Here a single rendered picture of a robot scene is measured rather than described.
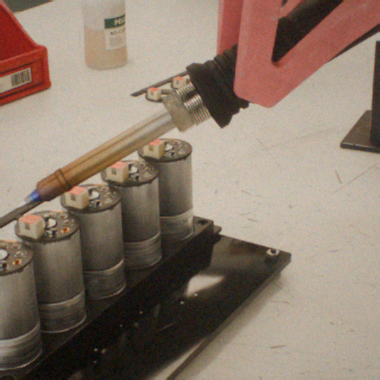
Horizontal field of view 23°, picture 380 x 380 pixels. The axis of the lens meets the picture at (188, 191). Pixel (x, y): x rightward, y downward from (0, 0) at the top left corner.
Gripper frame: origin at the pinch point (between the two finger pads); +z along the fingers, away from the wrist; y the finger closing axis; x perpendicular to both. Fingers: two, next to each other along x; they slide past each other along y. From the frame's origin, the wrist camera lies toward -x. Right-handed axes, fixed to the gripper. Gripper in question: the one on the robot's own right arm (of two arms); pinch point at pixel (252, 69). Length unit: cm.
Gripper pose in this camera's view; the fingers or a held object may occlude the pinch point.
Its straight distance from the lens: 32.9
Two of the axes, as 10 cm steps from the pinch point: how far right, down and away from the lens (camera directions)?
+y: 2.4, 4.2, -8.8
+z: -4.2, 8.6, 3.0
